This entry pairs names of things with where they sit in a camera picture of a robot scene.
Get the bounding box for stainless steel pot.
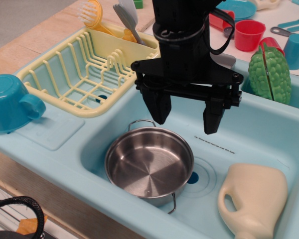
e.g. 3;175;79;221
105;120;194;214

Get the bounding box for yellow dish drying rack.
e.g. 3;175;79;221
16;25;160;118

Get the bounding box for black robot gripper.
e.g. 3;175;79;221
131;37;243;134

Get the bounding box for grey measuring spoon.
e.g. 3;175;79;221
270;26;292;37

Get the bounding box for black braided cable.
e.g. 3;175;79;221
0;196;45;239

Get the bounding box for grey plastic fork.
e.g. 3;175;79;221
113;4;146;45

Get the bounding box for red cup behind melon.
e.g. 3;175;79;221
259;37;285;56

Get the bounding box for teal plastic plate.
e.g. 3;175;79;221
217;0;257;21

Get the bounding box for cream plastic jug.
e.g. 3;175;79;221
218;163;288;239

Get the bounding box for cream toy item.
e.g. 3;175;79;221
251;0;281;10

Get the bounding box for green toy bitter melon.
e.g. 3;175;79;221
248;43;292;105

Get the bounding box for teal plastic cup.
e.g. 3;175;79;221
0;74;46;133

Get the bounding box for orange tape piece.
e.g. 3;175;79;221
16;218;38;235

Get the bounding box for light blue toy sink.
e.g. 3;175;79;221
0;75;299;239

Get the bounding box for yellow dish brush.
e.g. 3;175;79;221
78;0;114;36

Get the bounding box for blue plastic cup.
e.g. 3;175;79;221
284;34;299;70

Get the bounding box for green toy block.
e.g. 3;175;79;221
133;0;144;9

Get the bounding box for red cup behind arm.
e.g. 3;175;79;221
209;10;235;31

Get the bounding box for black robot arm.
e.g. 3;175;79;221
131;0;243;134

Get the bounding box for teal spatula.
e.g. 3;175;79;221
278;19;299;32

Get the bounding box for red plastic cup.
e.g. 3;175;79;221
234;19;266;52

